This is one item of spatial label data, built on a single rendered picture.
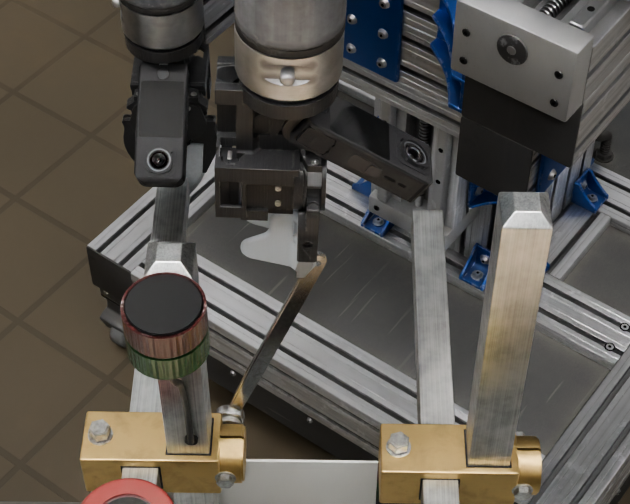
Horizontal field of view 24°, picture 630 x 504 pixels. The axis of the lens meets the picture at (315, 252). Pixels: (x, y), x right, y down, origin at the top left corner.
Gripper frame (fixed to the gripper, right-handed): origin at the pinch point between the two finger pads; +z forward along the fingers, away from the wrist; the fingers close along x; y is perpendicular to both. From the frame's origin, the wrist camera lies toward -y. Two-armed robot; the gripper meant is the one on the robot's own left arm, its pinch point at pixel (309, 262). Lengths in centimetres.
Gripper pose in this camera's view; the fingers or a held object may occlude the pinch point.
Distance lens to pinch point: 116.6
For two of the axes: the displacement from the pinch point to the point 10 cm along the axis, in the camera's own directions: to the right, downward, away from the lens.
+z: -0.3, 6.7, 7.5
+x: -0.2, 7.4, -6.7
